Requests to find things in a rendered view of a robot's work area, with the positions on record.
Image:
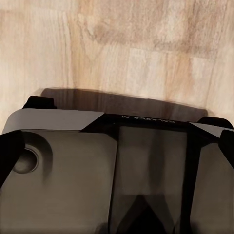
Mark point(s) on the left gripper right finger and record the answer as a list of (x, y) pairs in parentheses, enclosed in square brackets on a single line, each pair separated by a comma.
[(226, 145)]

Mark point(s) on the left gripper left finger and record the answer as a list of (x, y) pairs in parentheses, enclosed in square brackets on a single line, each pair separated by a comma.
[(11, 146)]

